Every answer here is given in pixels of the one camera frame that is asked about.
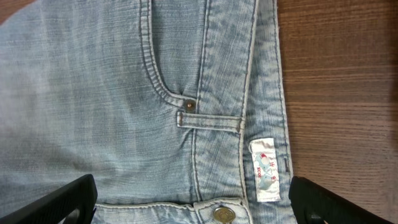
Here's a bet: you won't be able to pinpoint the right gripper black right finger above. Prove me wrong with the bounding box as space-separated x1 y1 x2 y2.
289 176 392 224

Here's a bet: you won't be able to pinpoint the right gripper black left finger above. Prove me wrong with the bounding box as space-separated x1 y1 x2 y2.
1 174 98 224

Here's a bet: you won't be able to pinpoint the light blue denim shorts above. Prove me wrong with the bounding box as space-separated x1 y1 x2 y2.
1 0 296 223

